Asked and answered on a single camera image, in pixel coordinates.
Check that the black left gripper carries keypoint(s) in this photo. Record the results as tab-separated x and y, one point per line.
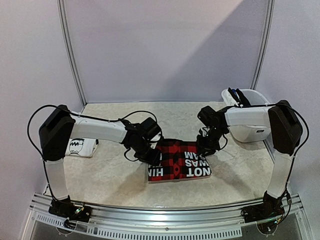
152	159

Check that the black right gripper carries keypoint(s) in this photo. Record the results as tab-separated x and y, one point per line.
204	146

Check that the red black plaid flannel shirt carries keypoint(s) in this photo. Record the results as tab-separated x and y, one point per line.
179	160

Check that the white and green t-shirt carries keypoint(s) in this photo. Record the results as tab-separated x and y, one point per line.
82	147

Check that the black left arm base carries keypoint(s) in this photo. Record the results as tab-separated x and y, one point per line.
70	210

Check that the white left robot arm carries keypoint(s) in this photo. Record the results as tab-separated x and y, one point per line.
62	125

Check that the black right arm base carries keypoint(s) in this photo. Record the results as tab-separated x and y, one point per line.
269	208

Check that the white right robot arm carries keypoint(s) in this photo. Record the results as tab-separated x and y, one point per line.
280	118

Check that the dark patterned clothes pile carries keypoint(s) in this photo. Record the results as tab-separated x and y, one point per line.
239	97

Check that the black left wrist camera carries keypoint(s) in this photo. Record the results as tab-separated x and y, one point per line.
151	131

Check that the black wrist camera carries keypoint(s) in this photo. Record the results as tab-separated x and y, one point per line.
208	116
151	131

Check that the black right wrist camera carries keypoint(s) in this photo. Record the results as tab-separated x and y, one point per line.
208	116

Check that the aluminium front rail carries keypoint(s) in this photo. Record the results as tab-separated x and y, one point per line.
221	222

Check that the right aluminium frame post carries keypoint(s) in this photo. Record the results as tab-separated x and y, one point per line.
264	42

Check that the aluminium frame post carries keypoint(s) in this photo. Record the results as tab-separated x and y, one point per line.
264	42
61	6

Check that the left aluminium frame post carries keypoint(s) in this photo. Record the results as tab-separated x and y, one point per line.
61	6

